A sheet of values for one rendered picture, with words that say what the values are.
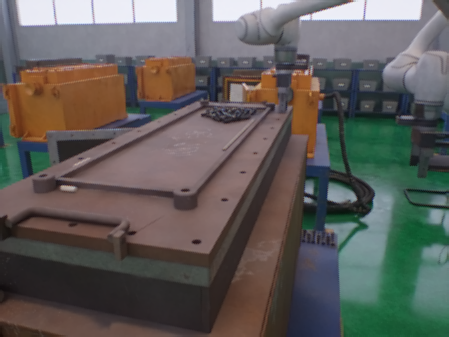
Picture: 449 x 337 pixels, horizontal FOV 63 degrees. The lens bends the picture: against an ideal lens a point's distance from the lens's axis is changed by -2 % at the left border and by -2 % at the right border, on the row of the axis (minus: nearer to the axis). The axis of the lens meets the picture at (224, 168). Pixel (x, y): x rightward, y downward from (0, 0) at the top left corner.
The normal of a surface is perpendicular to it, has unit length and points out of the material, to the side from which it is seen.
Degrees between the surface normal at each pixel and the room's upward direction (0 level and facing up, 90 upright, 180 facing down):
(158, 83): 90
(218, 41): 90
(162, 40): 90
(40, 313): 0
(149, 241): 0
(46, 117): 90
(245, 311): 0
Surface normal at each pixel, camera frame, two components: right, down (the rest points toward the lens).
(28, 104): -0.24, 0.31
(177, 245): 0.00, -0.95
